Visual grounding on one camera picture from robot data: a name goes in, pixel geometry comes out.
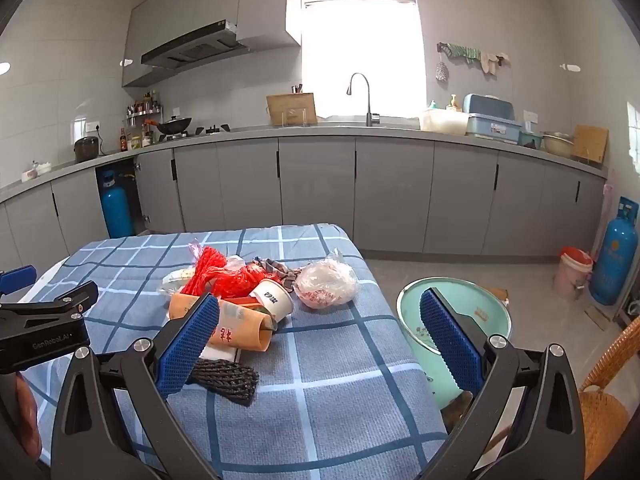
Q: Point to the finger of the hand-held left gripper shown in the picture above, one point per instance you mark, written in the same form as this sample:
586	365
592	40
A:
65	305
17	280

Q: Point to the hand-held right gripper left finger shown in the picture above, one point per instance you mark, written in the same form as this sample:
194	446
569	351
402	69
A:
187	345

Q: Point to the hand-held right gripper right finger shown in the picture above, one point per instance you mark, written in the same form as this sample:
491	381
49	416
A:
450	345

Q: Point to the mint green basin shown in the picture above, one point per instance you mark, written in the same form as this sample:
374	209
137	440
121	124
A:
480	325

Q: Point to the black foam net sleeve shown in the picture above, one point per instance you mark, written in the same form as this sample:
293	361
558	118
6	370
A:
230	380

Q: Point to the orange paper cup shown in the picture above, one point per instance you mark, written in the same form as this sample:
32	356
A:
240	327

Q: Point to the red plastic bag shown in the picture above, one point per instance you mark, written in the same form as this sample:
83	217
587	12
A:
220	275

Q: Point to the white paper cup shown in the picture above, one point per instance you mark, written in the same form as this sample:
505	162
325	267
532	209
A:
272	300

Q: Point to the grey patterned wrapper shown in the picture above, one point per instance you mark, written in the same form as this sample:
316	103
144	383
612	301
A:
280	270

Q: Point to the clear plastic bag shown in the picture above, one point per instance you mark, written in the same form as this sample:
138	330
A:
325	285

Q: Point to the person's left hand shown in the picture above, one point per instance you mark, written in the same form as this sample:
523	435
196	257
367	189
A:
26	410

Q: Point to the dark low stool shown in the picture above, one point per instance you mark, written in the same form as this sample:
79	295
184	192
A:
457	410

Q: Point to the blue gas cylinder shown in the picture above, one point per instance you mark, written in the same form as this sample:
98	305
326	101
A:
116	210
612	260

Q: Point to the blue checked blanket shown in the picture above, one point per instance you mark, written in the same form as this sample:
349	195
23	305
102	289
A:
325	385

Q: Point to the pink bucket with red liner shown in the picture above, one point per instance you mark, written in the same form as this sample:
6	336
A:
572	275

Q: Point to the dark rice cooker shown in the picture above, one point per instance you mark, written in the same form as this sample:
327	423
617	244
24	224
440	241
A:
86	150

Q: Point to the flat cardboard piece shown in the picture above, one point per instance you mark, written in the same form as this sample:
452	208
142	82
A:
597	317

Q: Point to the wicker chair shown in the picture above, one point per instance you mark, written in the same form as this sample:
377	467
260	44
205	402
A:
605	420

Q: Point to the dark sauce bottle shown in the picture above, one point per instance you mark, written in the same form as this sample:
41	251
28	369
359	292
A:
123	142

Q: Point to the grey kitchen counter cabinets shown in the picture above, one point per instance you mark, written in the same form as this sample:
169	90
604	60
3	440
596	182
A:
320	185

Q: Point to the spice rack with bottles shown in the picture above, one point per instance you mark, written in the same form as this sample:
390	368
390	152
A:
142	110

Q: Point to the black wok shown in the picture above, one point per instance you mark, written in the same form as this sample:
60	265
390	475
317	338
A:
175	125

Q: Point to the gas stove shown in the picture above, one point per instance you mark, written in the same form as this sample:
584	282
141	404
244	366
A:
210	131

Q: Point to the small teal basin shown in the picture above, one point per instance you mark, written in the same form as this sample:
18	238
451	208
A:
529	140

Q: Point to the white plastic container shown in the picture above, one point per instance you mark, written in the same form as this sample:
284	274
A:
442	121

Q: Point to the blue dish box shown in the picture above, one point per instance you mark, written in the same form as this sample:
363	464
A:
492	122

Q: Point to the metal basin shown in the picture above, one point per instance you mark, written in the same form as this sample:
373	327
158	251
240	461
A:
557	144

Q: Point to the yellow soap dispenser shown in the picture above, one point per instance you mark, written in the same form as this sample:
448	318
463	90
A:
453	105

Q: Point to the plain wooden cutting board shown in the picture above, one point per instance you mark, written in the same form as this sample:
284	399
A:
590	144

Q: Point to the metal faucet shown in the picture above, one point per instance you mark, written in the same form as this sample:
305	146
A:
370	110

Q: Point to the wooden cutting board in holder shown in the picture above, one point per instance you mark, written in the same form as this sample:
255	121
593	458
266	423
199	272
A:
290	107

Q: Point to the hanging grey scrubber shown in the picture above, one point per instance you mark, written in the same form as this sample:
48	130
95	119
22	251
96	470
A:
441	72

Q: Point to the small side window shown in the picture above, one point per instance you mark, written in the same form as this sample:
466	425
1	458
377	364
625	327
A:
635	135

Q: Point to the beige hanging gloves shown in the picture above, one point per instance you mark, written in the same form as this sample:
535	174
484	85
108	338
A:
492	62

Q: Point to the range hood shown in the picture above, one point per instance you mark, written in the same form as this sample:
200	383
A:
195	47
265	5

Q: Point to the green striped hanging cloth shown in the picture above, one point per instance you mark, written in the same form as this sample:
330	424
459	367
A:
462	52

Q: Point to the bright window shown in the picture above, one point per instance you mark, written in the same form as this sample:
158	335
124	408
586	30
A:
362	55

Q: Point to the white wall socket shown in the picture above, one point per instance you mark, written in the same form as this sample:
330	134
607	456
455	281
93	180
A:
531	116

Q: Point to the white wall hook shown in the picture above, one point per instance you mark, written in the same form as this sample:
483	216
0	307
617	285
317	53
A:
570	67

